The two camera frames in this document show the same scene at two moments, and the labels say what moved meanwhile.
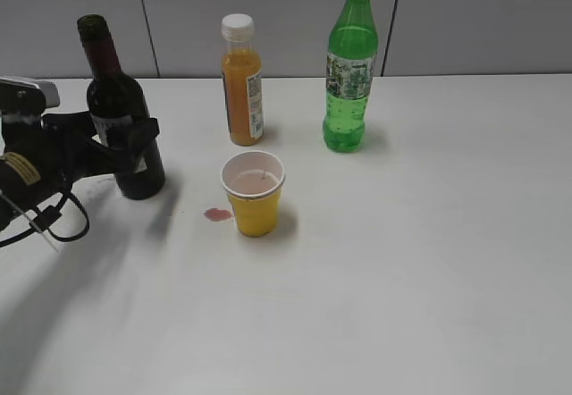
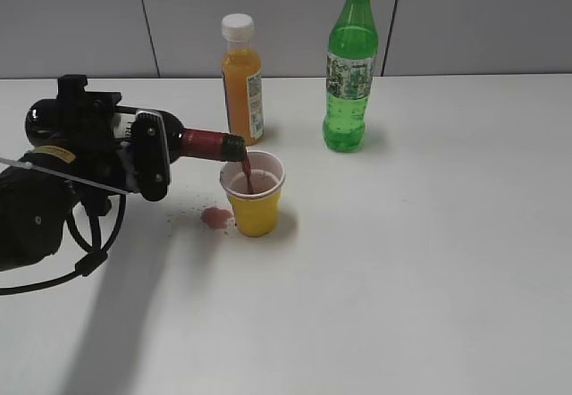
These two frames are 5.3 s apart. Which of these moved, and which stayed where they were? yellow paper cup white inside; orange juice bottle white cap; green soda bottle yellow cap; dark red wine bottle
Moved: dark red wine bottle
Stayed: yellow paper cup white inside; green soda bottle yellow cap; orange juice bottle white cap
